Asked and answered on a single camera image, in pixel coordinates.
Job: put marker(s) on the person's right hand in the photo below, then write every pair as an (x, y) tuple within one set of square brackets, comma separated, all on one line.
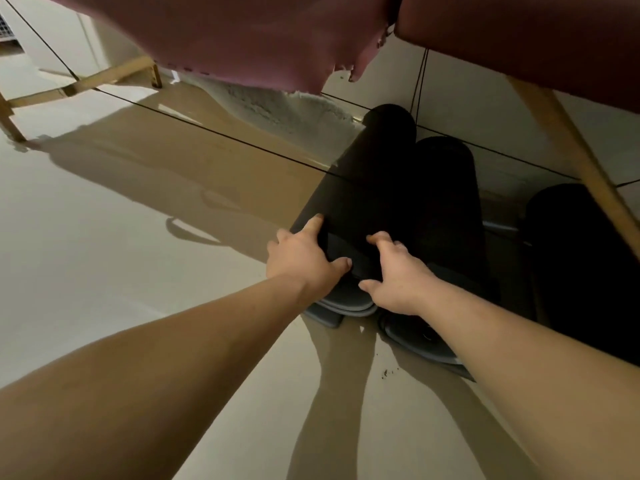
[(405, 284)]

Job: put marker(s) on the person's left hand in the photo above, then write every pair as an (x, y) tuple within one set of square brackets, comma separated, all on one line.
[(300, 264)]

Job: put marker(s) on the grey yoga mat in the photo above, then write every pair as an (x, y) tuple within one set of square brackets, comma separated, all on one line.
[(360, 184), (575, 254), (445, 204)]

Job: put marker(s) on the person's right forearm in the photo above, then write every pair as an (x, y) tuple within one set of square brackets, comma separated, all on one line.
[(540, 374)]

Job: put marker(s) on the person's left forearm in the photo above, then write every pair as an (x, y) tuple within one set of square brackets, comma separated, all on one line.
[(140, 384)]

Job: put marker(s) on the wooden massage table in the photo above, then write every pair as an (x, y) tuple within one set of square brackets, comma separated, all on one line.
[(525, 44)]

